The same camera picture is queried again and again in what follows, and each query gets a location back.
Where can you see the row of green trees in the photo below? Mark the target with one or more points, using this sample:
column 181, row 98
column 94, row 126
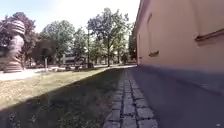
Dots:
column 100, row 33

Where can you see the thin dark pole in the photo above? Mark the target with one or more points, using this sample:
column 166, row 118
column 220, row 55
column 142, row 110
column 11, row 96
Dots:
column 88, row 50

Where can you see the orange building with grey base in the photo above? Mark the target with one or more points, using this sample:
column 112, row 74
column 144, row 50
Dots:
column 180, row 43

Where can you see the pale paved path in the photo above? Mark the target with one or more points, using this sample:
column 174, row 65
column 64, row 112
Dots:
column 16, row 74

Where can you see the dry grass lawn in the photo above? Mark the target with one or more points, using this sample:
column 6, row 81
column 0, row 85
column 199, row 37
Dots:
column 60, row 93

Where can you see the grey stone paved path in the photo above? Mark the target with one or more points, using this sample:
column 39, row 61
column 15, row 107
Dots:
column 129, row 108

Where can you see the tall stacked stone sculpture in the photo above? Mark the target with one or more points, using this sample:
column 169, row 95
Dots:
column 14, row 46

